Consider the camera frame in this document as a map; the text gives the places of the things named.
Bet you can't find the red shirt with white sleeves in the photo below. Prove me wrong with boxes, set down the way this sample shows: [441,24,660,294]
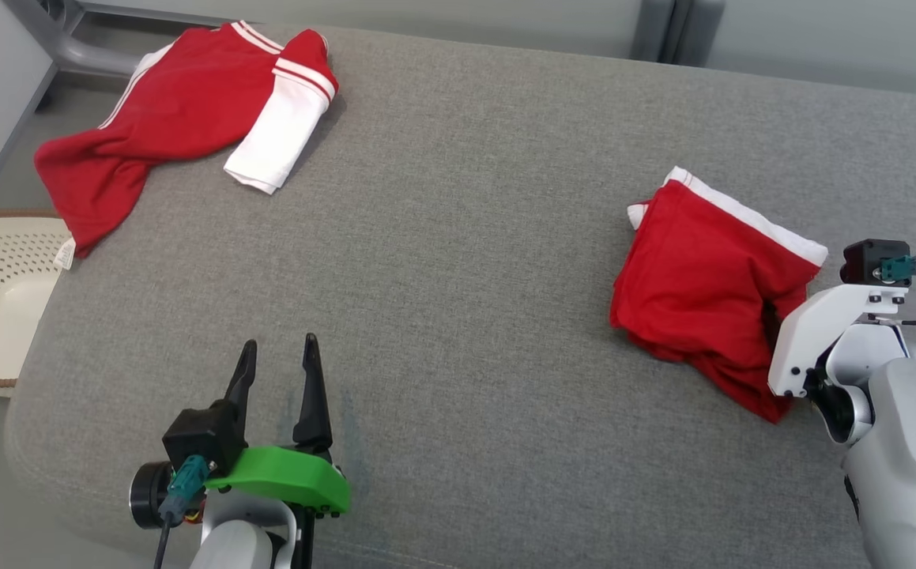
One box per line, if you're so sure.
[33,20,340,259]

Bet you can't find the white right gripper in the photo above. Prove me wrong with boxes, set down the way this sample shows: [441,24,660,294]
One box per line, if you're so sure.
[763,283,910,398]

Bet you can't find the red shorts with white stripe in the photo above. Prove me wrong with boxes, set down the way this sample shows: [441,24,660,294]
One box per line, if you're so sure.
[609,166,830,425]

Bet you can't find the grey metal post with latch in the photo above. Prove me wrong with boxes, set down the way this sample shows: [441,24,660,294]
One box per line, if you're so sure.
[630,0,727,66]

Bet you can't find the grey metal frame post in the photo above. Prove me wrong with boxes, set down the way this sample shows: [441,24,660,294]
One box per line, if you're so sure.
[3,0,146,77]

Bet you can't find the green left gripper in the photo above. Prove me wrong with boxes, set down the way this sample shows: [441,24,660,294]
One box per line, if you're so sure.
[205,333,352,518]

